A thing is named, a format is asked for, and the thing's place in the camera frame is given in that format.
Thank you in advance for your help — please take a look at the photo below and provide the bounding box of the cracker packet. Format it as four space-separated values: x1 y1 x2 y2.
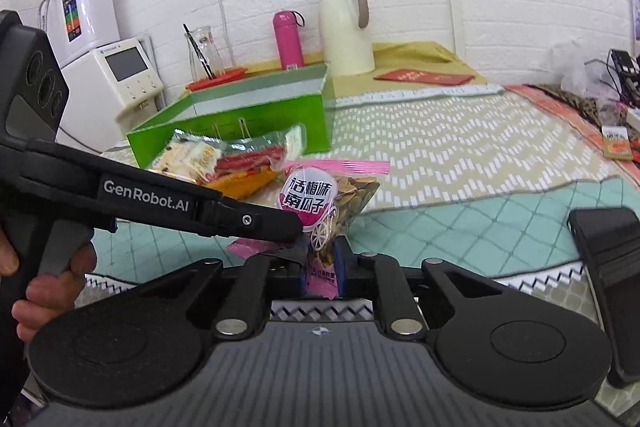
150 130 226 182

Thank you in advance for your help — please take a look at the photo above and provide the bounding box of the glass pitcher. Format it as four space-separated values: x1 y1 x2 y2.
184 25 223 80

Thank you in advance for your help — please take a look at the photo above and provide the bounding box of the white appliance with screen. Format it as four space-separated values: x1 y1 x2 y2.
55 36 166 155

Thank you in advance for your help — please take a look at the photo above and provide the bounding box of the black chopstick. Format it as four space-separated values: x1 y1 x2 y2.
183 24 213 78

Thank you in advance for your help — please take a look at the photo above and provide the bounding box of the black charger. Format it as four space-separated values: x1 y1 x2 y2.
607 49 640 82

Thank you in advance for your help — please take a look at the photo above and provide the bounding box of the orange snack packet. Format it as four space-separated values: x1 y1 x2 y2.
202 167 286 200

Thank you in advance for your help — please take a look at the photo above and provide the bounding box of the pink seed packet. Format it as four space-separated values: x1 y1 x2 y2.
227 159 392 300

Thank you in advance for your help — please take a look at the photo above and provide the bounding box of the pink thermos bottle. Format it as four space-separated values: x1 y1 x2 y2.
272 10 306 70

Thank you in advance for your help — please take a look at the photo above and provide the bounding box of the orange striped cloth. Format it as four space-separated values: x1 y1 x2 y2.
505 84 640 188

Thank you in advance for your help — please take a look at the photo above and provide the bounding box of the cream thermal carafe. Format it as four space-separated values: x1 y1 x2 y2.
318 0 376 78

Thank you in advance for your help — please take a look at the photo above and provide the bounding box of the clear plastic bag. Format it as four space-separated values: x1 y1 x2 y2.
550 44 613 108

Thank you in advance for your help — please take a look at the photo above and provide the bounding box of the small orange box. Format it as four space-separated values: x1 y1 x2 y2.
601 125 632 159

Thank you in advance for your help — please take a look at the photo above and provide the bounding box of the black rectangular device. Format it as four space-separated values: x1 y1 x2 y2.
567 207 640 388

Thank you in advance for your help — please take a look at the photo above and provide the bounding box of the leopard print cloth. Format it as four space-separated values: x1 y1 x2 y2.
530 83 613 125

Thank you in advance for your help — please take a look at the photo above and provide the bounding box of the yellow cloth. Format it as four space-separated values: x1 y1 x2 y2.
175 42 488 100

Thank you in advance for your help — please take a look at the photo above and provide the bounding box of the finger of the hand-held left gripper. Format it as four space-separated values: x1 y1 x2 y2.
196 191 305 243

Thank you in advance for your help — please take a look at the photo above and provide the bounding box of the red envelope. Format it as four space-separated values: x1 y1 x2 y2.
374 68 475 88

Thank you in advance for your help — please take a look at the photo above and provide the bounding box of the person's left hand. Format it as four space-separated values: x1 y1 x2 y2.
0 227 98 343

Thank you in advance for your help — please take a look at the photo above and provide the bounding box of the patterned tablecloth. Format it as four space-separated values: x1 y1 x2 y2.
85 84 640 408

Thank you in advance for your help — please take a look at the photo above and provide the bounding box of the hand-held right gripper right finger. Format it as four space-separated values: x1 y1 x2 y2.
334 234 531 338

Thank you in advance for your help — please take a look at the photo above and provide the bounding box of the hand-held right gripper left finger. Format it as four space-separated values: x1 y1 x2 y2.
107 252 307 340

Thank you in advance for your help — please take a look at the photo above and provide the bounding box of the red sausage packet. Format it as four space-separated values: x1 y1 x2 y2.
215 125 307 172

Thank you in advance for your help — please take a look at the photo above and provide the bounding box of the green cardboard box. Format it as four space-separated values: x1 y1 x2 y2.
126 63 335 170

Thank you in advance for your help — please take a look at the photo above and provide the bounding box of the white wall water purifier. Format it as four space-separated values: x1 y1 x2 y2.
47 0 121 70

